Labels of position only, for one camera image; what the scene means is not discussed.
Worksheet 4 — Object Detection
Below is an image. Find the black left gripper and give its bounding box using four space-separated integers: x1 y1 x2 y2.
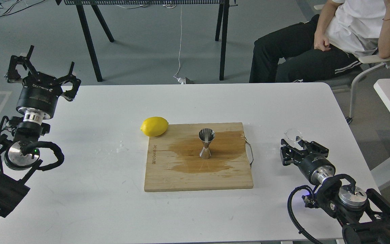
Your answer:
5 45 82 121

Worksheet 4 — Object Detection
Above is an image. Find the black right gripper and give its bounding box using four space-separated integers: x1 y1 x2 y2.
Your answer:
280 139 335 185

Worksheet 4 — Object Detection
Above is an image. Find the clear glass measuring cup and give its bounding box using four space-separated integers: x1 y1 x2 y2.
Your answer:
284 128 302 145

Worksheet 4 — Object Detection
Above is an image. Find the steel double jigger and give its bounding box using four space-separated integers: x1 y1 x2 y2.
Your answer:
198 128 215 159

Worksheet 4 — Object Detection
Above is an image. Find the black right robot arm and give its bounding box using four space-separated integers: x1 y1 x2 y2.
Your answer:
280 139 390 244

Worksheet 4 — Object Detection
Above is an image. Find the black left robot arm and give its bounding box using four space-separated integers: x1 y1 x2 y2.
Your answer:
0 46 81 218

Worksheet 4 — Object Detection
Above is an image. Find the seated person white shirt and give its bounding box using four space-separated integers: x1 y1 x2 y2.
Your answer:
249 0 390 83

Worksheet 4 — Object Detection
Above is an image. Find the yellow lemon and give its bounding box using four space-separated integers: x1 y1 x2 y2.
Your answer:
140 117 169 137

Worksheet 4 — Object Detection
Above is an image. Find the wooden cutting board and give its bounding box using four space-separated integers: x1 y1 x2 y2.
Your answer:
144 122 254 192

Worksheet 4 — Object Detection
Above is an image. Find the white hanging cable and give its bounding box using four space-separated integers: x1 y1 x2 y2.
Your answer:
173 5 186 84

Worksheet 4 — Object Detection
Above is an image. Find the black metal table frame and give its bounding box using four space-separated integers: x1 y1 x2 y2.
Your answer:
55 0 238 83

